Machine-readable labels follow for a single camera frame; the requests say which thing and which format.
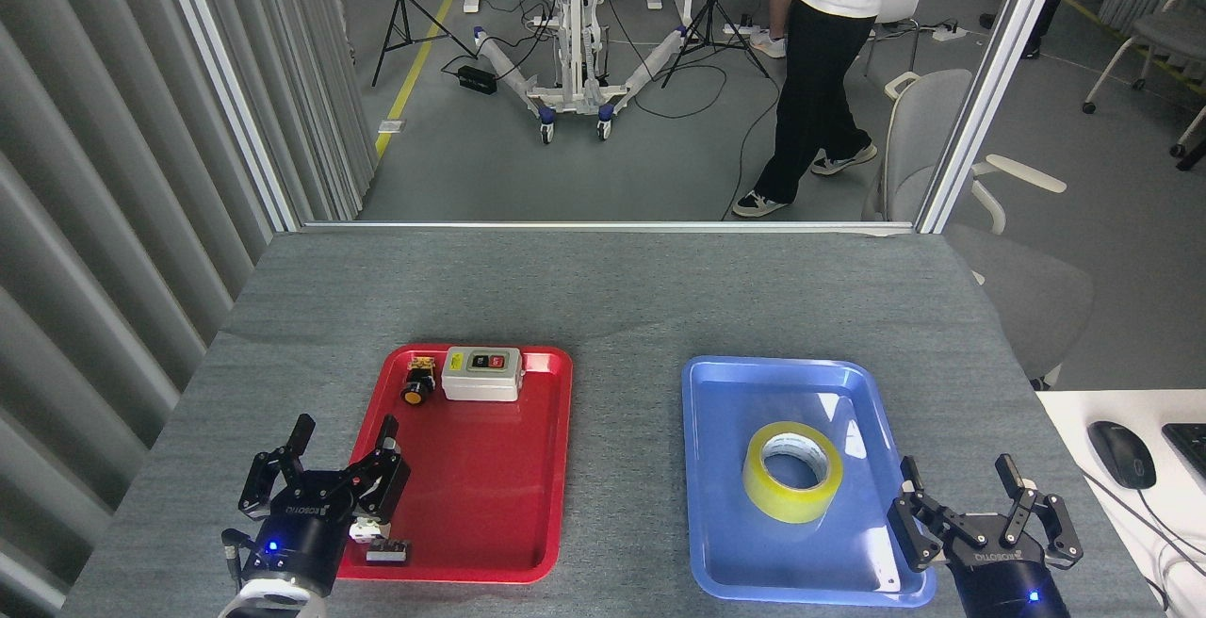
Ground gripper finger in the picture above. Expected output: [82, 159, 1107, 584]
[345, 415, 413, 525]
[237, 414, 317, 520]
[886, 456, 977, 572]
[994, 454, 1084, 570]

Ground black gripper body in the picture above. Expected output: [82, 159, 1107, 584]
[245, 472, 361, 598]
[942, 536, 1072, 618]

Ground yellow tape roll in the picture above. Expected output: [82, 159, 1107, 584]
[742, 421, 844, 524]

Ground yellow push button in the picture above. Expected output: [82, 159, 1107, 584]
[400, 355, 439, 407]

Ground black computer mouse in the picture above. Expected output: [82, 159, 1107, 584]
[1087, 420, 1158, 491]

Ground red plastic tray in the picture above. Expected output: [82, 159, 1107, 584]
[337, 344, 574, 585]

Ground white desk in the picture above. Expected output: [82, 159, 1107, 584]
[1035, 389, 1206, 618]

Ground black keyboard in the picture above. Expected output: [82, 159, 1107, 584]
[1162, 423, 1206, 482]

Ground blue plastic tray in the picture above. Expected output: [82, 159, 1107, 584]
[681, 356, 937, 608]

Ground grey swivel chair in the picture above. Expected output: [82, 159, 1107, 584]
[859, 69, 1096, 391]

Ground white stand on wheels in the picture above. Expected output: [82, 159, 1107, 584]
[471, 0, 692, 143]

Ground grey office chair white legs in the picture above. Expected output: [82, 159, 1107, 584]
[1082, 0, 1206, 159]

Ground grey switch box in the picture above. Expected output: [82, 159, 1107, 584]
[441, 347, 524, 403]

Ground silver horizontal frame rail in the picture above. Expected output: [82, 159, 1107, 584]
[300, 220, 920, 236]

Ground silver left frame post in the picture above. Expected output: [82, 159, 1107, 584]
[154, 0, 302, 233]

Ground silver frame post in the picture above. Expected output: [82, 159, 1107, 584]
[916, 0, 1075, 235]
[154, 0, 302, 233]

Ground silver right frame post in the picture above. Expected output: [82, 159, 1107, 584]
[916, 0, 1075, 235]

